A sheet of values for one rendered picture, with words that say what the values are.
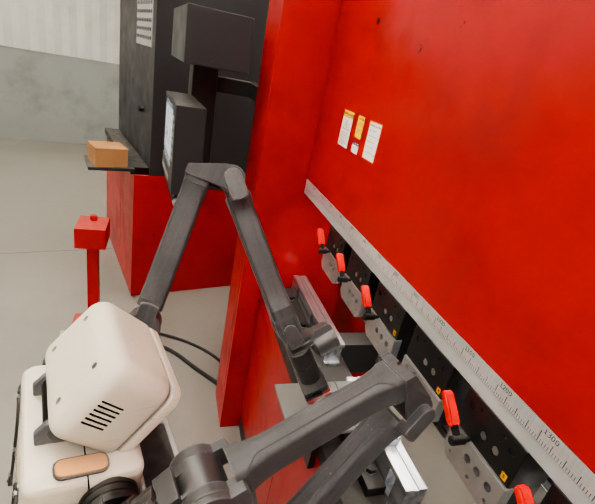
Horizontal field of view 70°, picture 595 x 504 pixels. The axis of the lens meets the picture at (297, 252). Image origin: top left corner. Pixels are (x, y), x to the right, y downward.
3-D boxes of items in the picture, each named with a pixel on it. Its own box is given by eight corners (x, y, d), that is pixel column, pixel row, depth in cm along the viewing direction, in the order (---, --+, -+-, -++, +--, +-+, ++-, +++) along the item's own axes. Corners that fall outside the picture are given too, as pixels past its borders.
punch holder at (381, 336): (363, 330, 120) (378, 280, 114) (389, 330, 123) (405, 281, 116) (386, 366, 108) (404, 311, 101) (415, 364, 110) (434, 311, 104)
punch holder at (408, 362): (395, 379, 103) (415, 323, 97) (424, 378, 106) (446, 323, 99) (427, 428, 90) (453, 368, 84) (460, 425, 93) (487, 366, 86)
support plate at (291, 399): (274, 386, 120) (274, 384, 119) (357, 382, 128) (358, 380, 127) (289, 438, 104) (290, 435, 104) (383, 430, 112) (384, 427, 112)
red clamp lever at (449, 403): (442, 389, 80) (454, 446, 76) (460, 388, 81) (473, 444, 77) (437, 391, 82) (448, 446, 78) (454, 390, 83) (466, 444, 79)
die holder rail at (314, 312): (289, 293, 193) (293, 274, 189) (302, 293, 195) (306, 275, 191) (324, 366, 150) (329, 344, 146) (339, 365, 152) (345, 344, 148)
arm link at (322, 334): (274, 322, 107) (281, 330, 98) (313, 300, 109) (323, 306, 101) (294, 361, 109) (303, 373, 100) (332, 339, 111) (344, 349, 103)
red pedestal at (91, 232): (75, 328, 277) (71, 209, 243) (116, 328, 285) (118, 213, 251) (69, 347, 259) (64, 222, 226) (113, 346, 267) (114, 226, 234)
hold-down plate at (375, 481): (326, 407, 132) (328, 400, 131) (342, 406, 134) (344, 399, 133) (364, 497, 106) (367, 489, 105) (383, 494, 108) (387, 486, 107)
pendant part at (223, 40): (163, 186, 226) (173, 7, 192) (210, 190, 236) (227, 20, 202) (172, 223, 184) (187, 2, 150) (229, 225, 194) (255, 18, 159)
